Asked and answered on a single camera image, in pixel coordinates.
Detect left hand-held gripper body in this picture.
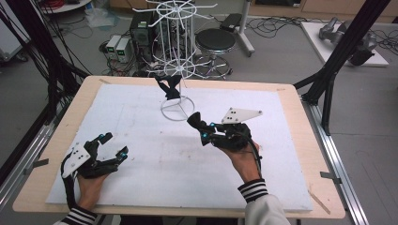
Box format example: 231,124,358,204
61,140,120,180

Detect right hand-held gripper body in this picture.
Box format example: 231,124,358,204
209,107,264,152

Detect black bow tie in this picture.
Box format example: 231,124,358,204
155,74,183,101
187,111,209,134

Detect white wire display rack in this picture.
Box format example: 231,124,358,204
131,0,219,122

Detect person's left hand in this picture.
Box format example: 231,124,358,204
77,173,109,211

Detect person's right hand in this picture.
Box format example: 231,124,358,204
220,141,263,186

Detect grey metal clip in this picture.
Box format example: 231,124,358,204
32,157,51,169
319,171,343,185

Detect white foam mat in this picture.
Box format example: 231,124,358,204
46,83,314,212

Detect black round stool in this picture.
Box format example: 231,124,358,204
192,28,237,81

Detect white metal floor stand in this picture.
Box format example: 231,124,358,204
236,0,256,58

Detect grey power supply unit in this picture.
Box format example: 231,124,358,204
115,37,132,64
105,35,123,60

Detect black flat box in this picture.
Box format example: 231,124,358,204
219,12,244,33

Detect white floor board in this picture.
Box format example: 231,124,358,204
300,21,390,68

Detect black computer tower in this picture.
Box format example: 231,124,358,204
129,11,158,62

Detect thin wooden stick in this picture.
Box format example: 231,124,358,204
307,188,332,216

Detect clear plastic bag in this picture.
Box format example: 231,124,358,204
84,7,120,29

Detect grey robot device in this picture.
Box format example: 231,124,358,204
317,16,378,67

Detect grey case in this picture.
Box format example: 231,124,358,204
0,18,31,64

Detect round white table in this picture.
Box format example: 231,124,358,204
39,0,94,15

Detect left hand-held gripper black cable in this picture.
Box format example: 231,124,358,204
60,152,78,211

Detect hand-held gripper black cable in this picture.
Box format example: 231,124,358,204
246,136,264,180
60,152,78,211

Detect right hand-held gripper black cable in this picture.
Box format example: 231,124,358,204
246,136,264,180

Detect aluminium rail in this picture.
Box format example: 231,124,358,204
300,96,371,225
0,104,65,205

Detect black floor cables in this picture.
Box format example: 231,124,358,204
246,15,317,40

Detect black metal frame with cables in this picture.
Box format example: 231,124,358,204
0,0,91,126

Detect black metal frame strut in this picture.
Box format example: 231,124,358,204
293,0,392,136

